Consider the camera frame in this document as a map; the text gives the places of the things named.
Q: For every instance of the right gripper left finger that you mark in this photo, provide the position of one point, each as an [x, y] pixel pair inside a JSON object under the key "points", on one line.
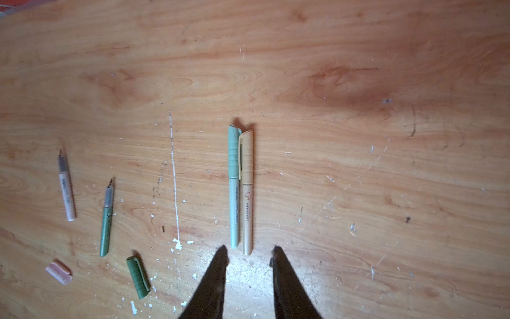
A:
{"points": [[208, 299]]}

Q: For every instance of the dark green pen cap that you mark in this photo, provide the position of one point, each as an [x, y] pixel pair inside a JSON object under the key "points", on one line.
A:
{"points": [[138, 275]]}

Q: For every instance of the light green pen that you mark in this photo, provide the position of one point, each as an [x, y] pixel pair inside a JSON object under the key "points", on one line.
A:
{"points": [[233, 176]]}

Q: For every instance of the pink pen cap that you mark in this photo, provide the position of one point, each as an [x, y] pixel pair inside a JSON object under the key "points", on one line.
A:
{"points": [[60, 272]]}

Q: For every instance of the tan pen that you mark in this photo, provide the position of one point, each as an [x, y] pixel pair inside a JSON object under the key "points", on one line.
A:
{"points": [[247, 210]]}

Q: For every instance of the dark green pen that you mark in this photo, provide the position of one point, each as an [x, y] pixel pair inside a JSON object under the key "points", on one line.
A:
{"points": [[107, 219]]}

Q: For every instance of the tan pen cap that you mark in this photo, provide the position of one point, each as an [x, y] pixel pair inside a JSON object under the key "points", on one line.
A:
{"points": [[246, 157]]}

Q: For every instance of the pink pen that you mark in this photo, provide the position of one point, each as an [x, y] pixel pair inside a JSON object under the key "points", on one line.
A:
{"points": [[67, 193]]}

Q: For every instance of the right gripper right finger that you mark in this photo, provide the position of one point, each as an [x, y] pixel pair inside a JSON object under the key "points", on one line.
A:
{"points": [[290, 298]]}

